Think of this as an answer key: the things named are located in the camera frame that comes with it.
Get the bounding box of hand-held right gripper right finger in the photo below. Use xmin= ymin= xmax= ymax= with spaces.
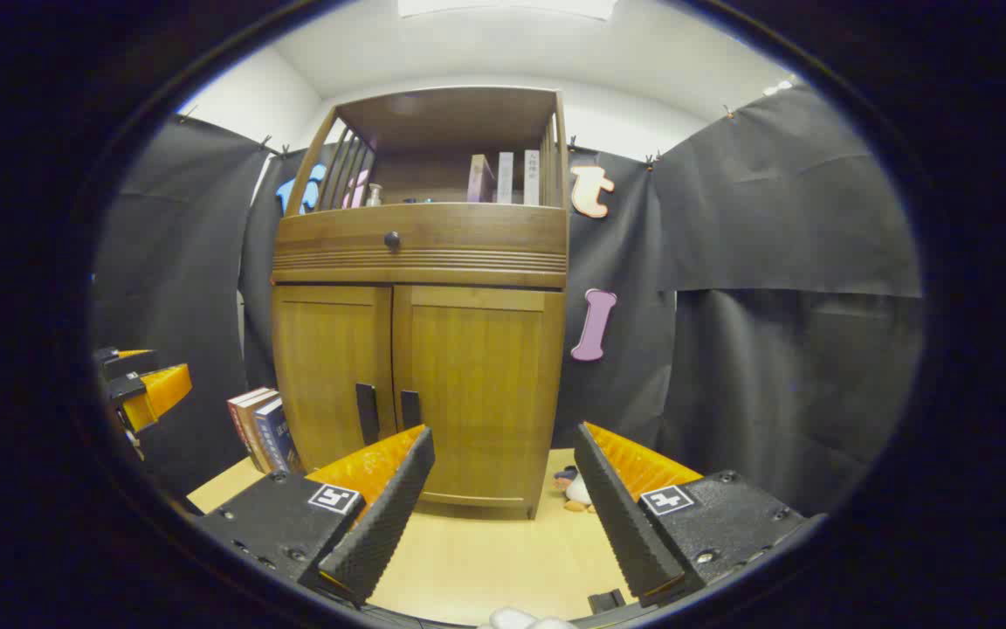
xmin=573 ymin=422 xmax=810 ymax=610

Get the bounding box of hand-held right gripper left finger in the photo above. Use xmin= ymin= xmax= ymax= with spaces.
xmin=197 ymin=425 xmax=436 ymax=608

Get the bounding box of wooden double-door shoe cabinet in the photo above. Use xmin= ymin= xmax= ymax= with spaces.
xmin=270 ymin=86 xmax=572 ymax=521

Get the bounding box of wooden cabinet drawer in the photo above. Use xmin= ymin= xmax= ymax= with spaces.
xmin=273 ymin=204 xmax=568 ymax=285

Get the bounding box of small penguin toy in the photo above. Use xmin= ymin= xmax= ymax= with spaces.
xmin=553 ymin=466 xmax=596 ymax=514

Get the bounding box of red book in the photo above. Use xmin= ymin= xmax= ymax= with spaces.
xmin=226 ymin=387 xmax=272 ymax=473

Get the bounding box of brown book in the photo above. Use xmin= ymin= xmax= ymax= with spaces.
xmin=237 ymin=393 xmax=281 ymax=474

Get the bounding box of blue book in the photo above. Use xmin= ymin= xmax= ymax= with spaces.
xmin=254 ymin=400 xmax=303 ymax=475

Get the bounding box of black backdrop cloth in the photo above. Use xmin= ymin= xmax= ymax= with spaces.
xmin=93 ymin=83 xmax=925 ymax=516

